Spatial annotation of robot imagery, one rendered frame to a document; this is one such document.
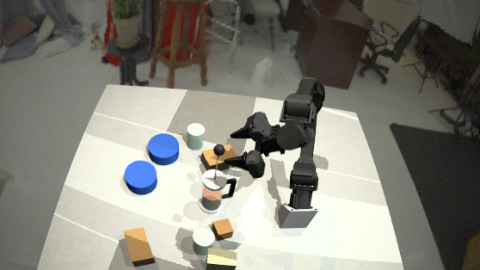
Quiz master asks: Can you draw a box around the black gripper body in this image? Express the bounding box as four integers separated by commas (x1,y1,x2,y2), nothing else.
246,124,285,179

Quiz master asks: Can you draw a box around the blue short cylinder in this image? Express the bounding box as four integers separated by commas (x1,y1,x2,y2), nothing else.
125,160,157,195
148,133,179,166

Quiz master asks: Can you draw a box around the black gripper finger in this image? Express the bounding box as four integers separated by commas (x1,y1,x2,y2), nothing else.
230,127,250,138
224,151,249,172

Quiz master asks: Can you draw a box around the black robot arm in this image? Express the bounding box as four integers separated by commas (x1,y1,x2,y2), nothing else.
244,77,325,210

